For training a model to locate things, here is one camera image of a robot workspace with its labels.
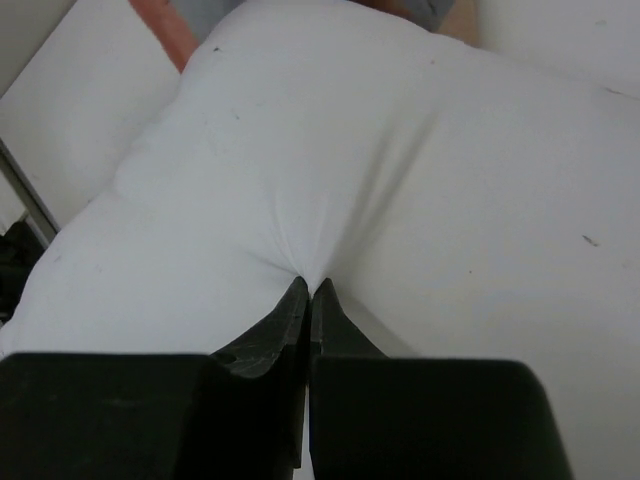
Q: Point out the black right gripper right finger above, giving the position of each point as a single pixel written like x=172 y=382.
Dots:
x=332 y=333

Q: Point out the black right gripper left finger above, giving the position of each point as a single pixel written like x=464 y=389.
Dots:
x=255 y=352

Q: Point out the white pillow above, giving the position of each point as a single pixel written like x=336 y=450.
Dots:
x=464 y=206

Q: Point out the orange grey checked pillowcase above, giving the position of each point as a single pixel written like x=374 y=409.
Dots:
x=181 y=26

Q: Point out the aluminium rail right side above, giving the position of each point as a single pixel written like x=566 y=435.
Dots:
x=37 y=214

